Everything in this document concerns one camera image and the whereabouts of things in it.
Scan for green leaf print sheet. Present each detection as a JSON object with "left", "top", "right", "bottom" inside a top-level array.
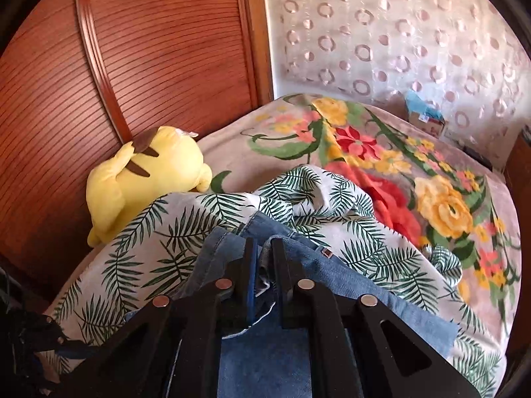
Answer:
[{"left": 43, "top": 165, "right": 509, "bottom": 398}]

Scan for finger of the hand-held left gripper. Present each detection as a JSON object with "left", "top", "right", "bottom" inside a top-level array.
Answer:
[{"left": 35, "top": 334, "right": 102, "bottom": 367}]

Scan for yellow plush toy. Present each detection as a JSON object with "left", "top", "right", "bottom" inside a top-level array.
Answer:
[{"left": 86, "top": 126, "right": 213, "bottom": 248}]

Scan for wooden louvered wardrobe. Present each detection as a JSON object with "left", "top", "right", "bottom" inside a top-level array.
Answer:
[{"left": 0, "top": 0, "right": 275, "bottom": 304}]

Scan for floral plush blanket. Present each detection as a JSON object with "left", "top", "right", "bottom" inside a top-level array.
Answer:
[{"left": 195, "top": 93, "right": 522, "bottom": 337}]

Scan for long wooden cabinet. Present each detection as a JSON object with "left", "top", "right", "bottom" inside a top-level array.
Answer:
[{"left": 503, "top": 132, "right": 531, "bottom": 184}]

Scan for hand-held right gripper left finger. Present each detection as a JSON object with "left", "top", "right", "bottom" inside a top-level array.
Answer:
[{"left": 53, "top": 237, "right": 259, "bottom": 398}]

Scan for circle pattern sheer curtain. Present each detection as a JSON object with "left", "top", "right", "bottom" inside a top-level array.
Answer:
[{"left": 261, "top": 0, "right": 531, "bottom": 134}]

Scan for blue denim pants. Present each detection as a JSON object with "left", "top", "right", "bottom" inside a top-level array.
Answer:
[{"left": 124, "top": 211, "right": 459, "bottom": 398}]

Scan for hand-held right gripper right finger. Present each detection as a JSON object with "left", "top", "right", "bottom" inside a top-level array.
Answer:
[{"left": 271, "top": 237, "right": 483, "bottom": 398}]

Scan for blue plastic bag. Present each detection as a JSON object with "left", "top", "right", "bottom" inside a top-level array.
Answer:
[{"left": 404, "top": 90, "right": 444, "bottom": 121}]

